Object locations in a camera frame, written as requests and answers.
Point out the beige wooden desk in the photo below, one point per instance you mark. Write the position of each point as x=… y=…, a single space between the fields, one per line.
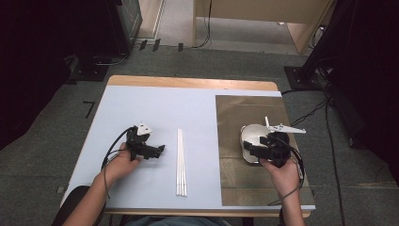
x=263 y=9

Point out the light blue table mat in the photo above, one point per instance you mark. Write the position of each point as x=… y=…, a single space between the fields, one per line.
x=156 y=106

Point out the row of white chopsticks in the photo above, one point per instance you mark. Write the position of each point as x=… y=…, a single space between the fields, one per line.
x=181 y=163

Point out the black stand base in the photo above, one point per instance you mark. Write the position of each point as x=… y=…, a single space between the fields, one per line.
x=89 y=72

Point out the black floor tape strip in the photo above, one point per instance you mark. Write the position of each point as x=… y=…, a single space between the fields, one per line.
x=156 y=45
x=143 y=45

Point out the white bowl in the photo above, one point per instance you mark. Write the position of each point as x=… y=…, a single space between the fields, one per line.
x=252 y=133

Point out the person's right hand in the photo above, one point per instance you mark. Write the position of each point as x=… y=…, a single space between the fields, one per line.
x=285 y=179

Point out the black metal stand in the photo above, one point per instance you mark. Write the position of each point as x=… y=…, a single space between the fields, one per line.
x=316 y=53

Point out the single white chopstick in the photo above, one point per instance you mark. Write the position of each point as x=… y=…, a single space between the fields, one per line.
x=267 y=121

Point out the black corner tape mark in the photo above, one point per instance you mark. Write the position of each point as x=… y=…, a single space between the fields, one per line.
x=91 y=106

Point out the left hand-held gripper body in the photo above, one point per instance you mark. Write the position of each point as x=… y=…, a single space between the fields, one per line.
x=136 y=141

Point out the person's grey clothing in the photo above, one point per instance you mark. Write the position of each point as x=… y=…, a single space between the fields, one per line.
x=175 y=222

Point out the brown woven placemat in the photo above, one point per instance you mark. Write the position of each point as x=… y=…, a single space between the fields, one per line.
x=251 y=109

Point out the metal tray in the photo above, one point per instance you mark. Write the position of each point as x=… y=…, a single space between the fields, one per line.
x=251 y=160

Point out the person's left hand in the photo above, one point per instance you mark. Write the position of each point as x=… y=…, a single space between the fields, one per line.
x=120 y=164

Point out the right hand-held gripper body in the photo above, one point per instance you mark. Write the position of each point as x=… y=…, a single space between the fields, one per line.
x=279 y=149

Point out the black cabinet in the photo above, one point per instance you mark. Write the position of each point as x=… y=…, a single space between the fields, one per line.
x=125 y=22

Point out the dark curtain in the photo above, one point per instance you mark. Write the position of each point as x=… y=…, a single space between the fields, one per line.
x=373 y=78
x=28 y=72

